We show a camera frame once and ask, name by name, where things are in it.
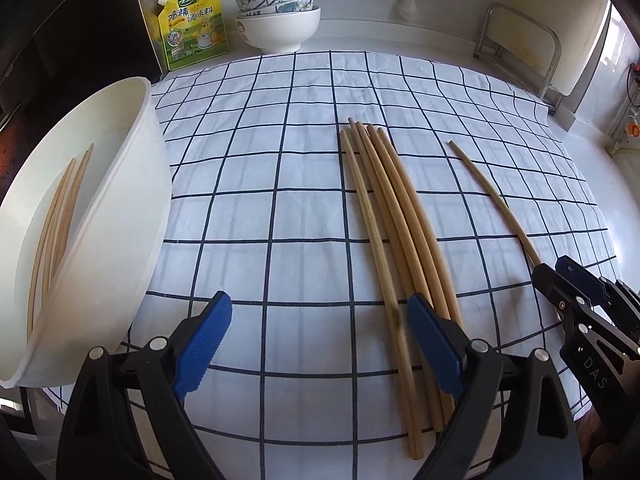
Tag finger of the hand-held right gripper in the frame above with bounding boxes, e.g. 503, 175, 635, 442
531, 264, 591, 341
554, 255, 633, 311

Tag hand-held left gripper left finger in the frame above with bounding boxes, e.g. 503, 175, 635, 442
56, 290, 233, 480

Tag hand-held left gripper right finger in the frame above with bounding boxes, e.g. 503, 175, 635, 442
406, 294, 586, 480

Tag wooden chopstick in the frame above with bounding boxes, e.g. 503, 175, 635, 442
50, 143, 95, 281
340, 129, 426, 461
447, 140, 543, 267
27, 165, 68, 331
367, 125, 463, 341
378, 128, 466, 326
356, 122, 458, 416
42, 150, 87, 306

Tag cream round basin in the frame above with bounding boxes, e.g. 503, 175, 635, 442
0, 76, 173, 390

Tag bundle of wooden chopsticks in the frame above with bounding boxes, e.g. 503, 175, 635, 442
348, 118, 447, 433

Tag person's right hand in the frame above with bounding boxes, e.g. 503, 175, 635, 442
582, 407, 626, 480

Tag white black checked cloth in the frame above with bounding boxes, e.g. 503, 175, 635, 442
47, 50, 617, 446

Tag white cutting board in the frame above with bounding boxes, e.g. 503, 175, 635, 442
492, 0, 613, 97

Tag metal rack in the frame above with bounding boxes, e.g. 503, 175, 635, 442
474, 2, 562, 116

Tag yellow seasoning pouch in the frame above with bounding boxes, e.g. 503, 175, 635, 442
144, 0, 232, 72

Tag white bowl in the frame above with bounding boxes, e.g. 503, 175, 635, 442
235, 6, 322, 54

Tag black range hood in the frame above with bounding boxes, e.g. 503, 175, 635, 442
0, 0, 166, 126

